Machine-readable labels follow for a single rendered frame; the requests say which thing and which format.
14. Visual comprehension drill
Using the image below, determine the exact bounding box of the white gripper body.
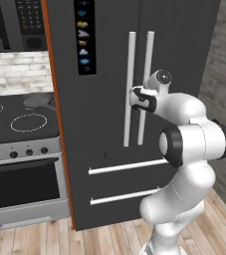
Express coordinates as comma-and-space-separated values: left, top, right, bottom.
129, 86, 145, 110

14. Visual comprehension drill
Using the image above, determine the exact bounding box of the dark grey fridge door with panel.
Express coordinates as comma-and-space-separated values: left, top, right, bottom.
47, 0, 141, 159

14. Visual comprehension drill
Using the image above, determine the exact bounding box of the dark grey fridge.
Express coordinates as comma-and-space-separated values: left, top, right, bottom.
46, 0, 223, 232

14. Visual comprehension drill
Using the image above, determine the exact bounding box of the plain dark grey fridge door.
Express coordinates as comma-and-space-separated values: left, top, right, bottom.
137, 0, 222, 157

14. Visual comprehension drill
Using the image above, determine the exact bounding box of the dark grey fridge drawer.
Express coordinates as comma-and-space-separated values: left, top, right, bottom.
68, 180, 172, 232
64, 145, 185, 191

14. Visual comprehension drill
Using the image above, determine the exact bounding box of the orange cabinet side panel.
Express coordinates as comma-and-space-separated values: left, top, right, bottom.
40, 0, 77, 231

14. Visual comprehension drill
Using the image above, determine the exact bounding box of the grey round pan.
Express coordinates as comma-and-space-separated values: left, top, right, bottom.
21, 92, 57, 112

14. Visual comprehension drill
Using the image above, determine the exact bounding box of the silver stove with black hob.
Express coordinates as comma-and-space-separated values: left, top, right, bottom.
0, 92, 72, 234

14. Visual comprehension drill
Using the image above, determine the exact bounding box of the grey microwave oven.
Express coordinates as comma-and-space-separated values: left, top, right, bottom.
0, 0, 49, 54

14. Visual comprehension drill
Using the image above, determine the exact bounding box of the black glass oven door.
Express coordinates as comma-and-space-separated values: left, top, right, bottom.
0, 156, 69, 217

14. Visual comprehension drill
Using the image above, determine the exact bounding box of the silver stove drawer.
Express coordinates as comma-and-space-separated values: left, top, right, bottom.
0, 199, 72, 234

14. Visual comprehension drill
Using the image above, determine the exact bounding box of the long white fridge door handle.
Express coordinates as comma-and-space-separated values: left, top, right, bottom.
136, 30, 156, 146
122, 31, 137, 148

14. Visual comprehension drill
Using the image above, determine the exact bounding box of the white fridge drawer handle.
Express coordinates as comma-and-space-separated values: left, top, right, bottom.
90, 186, 161, 206
88, 157, 169, 176

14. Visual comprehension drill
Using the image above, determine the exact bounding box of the dark oven door handle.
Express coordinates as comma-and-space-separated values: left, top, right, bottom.
0, 156, 60, 171

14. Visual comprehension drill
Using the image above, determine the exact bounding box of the black microwave handle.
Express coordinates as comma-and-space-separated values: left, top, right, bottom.
0, 0, 12, 51

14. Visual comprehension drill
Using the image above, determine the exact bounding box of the silver stove drawer handle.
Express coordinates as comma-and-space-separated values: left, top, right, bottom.
0, 215, 53, 230

